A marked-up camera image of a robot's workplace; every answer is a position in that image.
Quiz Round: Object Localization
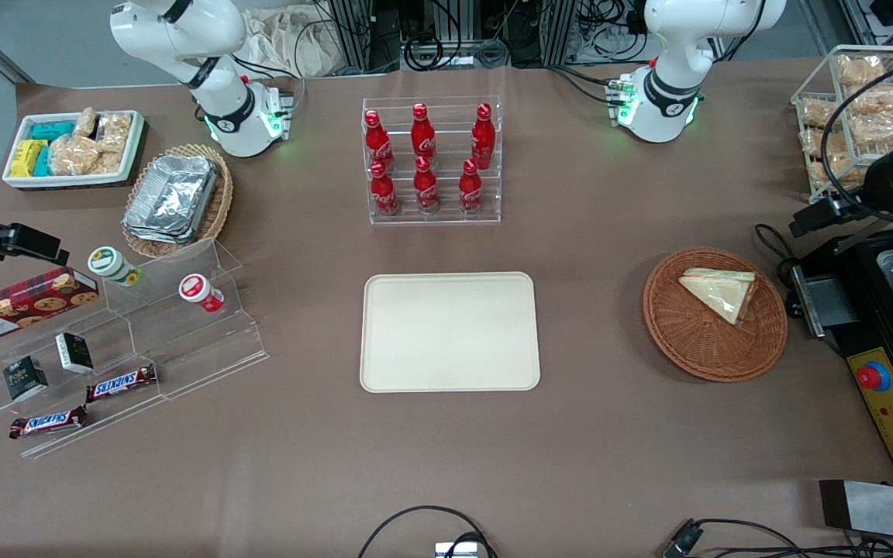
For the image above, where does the beige cloth bag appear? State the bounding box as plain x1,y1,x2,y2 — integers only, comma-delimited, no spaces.
241,6,339,78

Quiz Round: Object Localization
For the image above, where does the green lid cup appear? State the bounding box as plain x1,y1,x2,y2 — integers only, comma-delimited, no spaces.
88,246,142,288

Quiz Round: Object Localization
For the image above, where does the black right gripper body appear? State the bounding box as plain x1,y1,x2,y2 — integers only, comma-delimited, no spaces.
0,223,69,266

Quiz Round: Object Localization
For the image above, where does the clear acrylic bottle rack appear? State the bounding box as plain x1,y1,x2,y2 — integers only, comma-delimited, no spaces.
361,95,503,226

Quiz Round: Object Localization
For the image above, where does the red lid cup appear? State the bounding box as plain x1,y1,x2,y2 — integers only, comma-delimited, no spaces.
178,274,225,313

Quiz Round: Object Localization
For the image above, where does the black arm base cable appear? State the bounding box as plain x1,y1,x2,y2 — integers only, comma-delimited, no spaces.
547,66,622,105

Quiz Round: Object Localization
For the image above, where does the black sealing machine yellow panel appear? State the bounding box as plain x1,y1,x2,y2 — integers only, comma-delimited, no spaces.
790,217,893,489

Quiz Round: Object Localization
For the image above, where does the white wire basket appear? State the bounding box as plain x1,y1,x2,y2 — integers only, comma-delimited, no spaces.
791,45,893,208

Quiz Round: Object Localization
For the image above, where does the black cable with connector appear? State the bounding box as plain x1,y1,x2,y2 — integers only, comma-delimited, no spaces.
664,518,893,558

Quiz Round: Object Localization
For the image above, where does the clear acrylic stepped stand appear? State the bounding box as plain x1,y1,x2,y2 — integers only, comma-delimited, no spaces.
0,239,269,460

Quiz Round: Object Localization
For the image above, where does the beige plastic tray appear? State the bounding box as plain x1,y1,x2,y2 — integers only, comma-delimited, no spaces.
359,271,542,394

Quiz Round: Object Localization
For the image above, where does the aluminium frame post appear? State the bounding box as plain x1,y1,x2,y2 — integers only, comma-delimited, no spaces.
543,0,578,67
328,0,374,74

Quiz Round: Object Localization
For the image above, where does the yellow snack packet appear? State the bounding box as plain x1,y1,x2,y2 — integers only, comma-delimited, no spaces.
11,139,48,177

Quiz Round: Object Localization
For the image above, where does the white rectangular snack tray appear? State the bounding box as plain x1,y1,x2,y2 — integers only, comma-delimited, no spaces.
2,111,147,189

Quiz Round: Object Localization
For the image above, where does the red tartan cookie box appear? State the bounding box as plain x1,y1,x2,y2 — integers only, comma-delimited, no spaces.
0,267,100,346

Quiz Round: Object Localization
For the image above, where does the aluminium foil tray stack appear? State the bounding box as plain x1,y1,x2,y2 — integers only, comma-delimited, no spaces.
122,155,220,245

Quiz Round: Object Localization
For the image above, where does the black looped cable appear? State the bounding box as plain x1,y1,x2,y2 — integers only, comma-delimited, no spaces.
357,505,498,558

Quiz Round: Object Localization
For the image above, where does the red cola bottle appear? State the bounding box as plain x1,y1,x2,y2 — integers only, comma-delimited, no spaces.
458,159,484,216
471,103,496,170
413,156,440,215
369,160,400,217
364,109,395,173
411,103,437,160

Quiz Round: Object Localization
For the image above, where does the small black white carton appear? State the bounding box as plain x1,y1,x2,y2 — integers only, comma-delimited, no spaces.
55,332,95,374

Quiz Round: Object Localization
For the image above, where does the triangle sandwich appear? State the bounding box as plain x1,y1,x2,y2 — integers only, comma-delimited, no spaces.
677,267,758,326

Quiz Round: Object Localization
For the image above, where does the brown chocolate bar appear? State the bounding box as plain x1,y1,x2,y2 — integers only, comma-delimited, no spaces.
9,405,89,440
86,364,158,403

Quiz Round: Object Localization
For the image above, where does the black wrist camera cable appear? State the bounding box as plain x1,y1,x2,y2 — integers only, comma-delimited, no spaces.
820,46,893,227

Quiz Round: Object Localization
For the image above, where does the oval light wicker basket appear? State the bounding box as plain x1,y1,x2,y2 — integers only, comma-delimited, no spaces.
121,143,234,260

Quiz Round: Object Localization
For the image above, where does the round brown wicker basket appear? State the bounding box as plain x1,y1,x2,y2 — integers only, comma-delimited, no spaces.
642,246,789,383

